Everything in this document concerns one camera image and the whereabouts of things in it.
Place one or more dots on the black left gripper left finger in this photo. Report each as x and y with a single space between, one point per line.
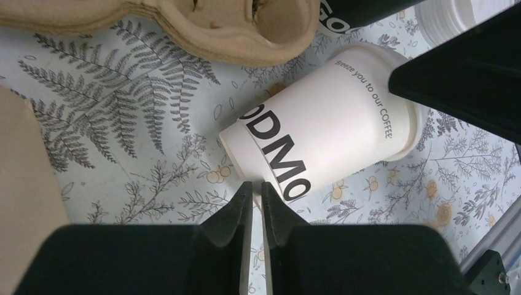
209 258

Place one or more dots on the stack of black paper cups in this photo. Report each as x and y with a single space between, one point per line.
338 17

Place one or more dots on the stack of brown cup carriers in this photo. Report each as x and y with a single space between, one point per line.
247 33

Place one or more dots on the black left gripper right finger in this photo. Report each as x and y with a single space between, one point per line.
357 259

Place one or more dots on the stack of white lids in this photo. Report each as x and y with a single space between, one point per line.
442 20

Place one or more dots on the white paper coffee cup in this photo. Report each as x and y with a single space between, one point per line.
295 140

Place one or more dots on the white coffee lid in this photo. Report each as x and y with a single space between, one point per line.
380 125

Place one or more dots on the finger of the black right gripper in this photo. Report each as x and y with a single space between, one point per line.
474 77

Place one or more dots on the blue checkered paper bag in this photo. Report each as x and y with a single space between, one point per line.
31 202

